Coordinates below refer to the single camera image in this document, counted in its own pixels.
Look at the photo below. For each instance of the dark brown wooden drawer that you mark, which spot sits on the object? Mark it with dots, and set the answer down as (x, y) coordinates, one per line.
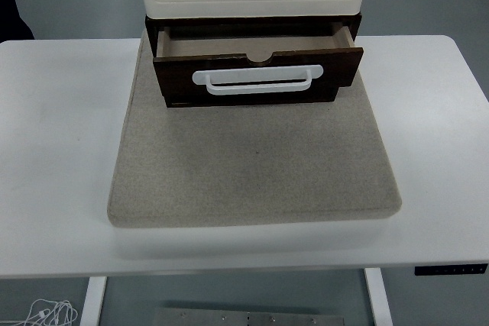
(336, 68)

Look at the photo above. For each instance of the dark brown wooden drawer case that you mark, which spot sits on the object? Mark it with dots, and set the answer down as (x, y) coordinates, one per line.
(248, 22)

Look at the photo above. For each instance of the beige fabric mat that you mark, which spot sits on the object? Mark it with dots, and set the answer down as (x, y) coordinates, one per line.
(252, 165)

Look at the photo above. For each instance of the grey metal plate with screws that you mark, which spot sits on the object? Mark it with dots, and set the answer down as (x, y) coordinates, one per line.
(248, 319)

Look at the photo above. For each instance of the white table leg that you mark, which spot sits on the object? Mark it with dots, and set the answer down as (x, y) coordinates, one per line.
(378, 299)
(91, 303)

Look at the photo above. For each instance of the black table control panel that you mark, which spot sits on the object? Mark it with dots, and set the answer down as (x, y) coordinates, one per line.
(451, 269)

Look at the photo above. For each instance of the person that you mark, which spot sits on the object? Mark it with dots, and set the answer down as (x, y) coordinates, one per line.
(11, 17)

